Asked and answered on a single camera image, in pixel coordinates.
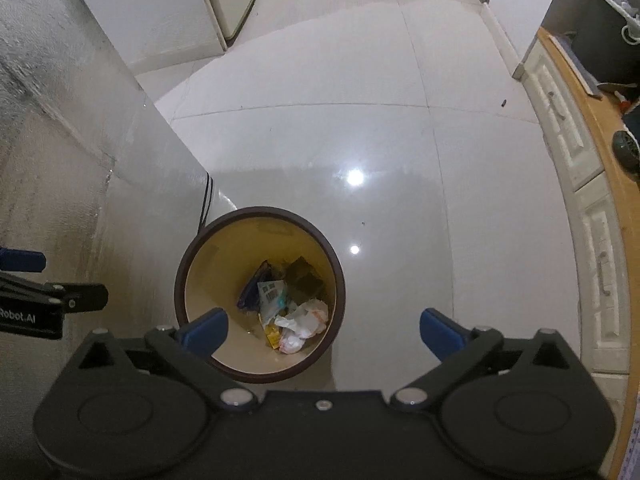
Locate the white perforated strip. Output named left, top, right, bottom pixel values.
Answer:
left=620, top=410, right=640, bottom=480

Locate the black waste bin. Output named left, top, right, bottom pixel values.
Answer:
left=575, top=0, right=640, bottom=86

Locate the white labelled packet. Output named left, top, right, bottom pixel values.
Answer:
left=256, top=279, right=288, bottom=323

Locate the grey flat board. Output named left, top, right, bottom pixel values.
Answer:
left=550, top=32, right=603, bottom=98

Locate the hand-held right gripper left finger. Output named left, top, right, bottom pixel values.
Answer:
left=75, top=307, right=258, bottom=411

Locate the black cable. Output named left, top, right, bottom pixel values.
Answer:
left=197, top=172, right=216, bottom=233

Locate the silver foil insulated box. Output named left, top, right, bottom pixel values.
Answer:
left=0, top=0, right=216, bottom=461

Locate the white crumpled tissue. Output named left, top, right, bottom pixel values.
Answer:
left=277, top=330, right=307, bottom=356

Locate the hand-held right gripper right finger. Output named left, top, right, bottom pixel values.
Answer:
left=390, top=307, right=571, bottom=411

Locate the small round dark object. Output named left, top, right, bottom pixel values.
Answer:
left=613, top=130, right=640, bottom=168

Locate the white cabinet drawer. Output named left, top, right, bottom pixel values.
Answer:
left=522, top=42, right=608, bottom=191
left=572, top=190, right=632, bottom=376

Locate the dark brown box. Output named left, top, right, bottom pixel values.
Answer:
left=285, top=256, right=326, bottom=306

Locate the wooden counter with white drawers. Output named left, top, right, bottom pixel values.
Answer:
left=535, top=27, right=640, bottom=480

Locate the white crumpled plastic bag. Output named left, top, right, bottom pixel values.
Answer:
left=277, top=297, right=331, bottom=338

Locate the yellow trash bin brown rim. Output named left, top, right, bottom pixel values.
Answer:
left=174, top=206, right=347, bottom=385

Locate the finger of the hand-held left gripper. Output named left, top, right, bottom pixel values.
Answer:
left=0, top=272, right=109, bottom=313
left=0, top=247, right=47, bottom=273

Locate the yellow wrapper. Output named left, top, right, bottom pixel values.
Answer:
left=260, top=312, right=293, bottom=351

